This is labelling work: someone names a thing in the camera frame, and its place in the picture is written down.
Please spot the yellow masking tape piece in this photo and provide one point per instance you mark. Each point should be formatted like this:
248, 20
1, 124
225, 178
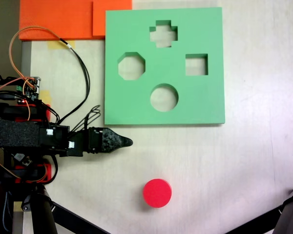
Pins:
46, 97
53, 45

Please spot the small circuit board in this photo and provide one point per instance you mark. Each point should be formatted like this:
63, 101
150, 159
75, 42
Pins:
29, 91

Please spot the red cylinder block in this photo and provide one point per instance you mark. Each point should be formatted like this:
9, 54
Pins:
157, 192

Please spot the red printed base mount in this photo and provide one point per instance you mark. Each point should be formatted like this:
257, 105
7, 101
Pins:
48, 113

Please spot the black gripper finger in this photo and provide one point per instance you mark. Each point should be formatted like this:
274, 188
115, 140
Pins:
111, 146
111, 136

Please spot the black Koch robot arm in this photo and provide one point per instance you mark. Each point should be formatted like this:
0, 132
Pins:
14, 132

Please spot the thick black tripod leg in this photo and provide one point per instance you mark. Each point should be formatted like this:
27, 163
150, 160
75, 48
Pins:
42, 214
289, 217

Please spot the large orange foam block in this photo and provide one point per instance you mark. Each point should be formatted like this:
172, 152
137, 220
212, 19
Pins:
56, 19

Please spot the green shape hole board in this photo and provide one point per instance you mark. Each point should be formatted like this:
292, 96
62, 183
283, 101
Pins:
136, 36

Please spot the thin black tripod strut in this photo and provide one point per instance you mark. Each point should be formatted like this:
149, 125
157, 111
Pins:
258, 223
75, 219

